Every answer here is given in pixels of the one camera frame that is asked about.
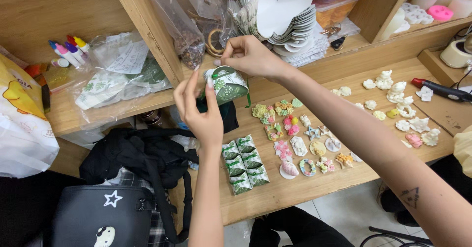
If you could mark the gold glitter packet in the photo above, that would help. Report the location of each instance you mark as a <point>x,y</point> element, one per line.
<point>59,78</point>

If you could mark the stack of clear plastic containers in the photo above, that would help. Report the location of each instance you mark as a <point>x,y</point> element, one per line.
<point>337,3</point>

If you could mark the wooden shelf unit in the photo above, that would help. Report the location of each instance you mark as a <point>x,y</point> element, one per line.
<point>73,14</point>

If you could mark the black glue gun red tip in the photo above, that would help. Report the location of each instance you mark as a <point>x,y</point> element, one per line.
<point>440,89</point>

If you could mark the black fabric pouch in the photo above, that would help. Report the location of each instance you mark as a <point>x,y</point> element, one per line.
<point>228,118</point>

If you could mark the dark glass jar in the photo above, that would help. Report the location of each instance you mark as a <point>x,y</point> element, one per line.
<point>151,117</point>

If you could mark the red cap dye bottle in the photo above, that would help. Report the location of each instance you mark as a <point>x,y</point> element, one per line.
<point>72,40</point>

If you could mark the cluster of small leaf-print boxes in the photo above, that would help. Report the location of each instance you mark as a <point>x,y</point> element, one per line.
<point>244,164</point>

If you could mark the white round melting pot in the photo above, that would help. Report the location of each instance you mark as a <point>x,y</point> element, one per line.
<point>454,54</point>

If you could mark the black bag with white star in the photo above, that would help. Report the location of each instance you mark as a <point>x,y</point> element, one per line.
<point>99,217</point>

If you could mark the black metal chair frame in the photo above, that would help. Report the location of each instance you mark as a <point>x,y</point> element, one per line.
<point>394,236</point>

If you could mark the person's left hand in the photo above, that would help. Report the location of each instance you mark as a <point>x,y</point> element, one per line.
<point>202,121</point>

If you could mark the brown cardboard sheet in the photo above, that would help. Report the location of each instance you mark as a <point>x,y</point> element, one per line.
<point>444,116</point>

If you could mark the pink silicone mould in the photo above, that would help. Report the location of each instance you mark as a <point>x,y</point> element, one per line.
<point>440,13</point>

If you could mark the pink wax figure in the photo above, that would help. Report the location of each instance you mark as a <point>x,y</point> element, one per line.
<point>414,140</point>

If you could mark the clear bag of dried flowers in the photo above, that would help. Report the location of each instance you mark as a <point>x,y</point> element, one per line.
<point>184,37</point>

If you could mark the group of coloured wax ornaments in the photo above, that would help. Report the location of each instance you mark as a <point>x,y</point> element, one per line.
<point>291,129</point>

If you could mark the person's black trousers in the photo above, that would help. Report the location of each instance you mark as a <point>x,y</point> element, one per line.
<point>295,228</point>

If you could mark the bunch of keys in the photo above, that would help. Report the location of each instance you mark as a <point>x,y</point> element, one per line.
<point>336,38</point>

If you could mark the white silicone mould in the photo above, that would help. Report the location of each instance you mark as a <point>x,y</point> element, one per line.
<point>416,14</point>

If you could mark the yellow cap dye bottle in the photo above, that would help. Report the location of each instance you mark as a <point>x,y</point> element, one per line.
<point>82,44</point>

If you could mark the small glitter jar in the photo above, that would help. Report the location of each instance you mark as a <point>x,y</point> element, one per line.
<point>60,62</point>

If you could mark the clear bag of leaf-print paper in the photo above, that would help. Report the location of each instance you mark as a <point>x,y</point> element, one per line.
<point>118,73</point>

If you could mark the yellow wax figure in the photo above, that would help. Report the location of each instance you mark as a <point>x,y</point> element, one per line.
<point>392,113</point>

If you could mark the clear bag of dried orange slices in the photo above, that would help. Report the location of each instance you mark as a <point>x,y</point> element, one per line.
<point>210,22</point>

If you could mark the white plastic bag yellow duck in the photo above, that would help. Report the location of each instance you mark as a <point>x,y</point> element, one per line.
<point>22,129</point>

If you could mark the person's right hand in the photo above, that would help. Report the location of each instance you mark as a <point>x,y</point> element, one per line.
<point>258,59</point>

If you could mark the stack of patterned white paper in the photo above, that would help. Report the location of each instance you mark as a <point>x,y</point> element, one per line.
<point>313,48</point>

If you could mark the group of white wax figures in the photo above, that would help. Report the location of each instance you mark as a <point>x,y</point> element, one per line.
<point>396,92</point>

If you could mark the stack of white paper cutouts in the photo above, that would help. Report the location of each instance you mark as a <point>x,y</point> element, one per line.
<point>284,14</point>

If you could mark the pink cap dye bottle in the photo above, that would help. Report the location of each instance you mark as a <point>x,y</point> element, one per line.
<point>67,55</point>

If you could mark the green ribbon gift box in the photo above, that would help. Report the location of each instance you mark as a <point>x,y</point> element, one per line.
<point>230,86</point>

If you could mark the purple cap dye bottle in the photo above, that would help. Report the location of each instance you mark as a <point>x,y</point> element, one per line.
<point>75,52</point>

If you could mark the black fabric backpack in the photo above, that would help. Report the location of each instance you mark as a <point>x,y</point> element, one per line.
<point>129,155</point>

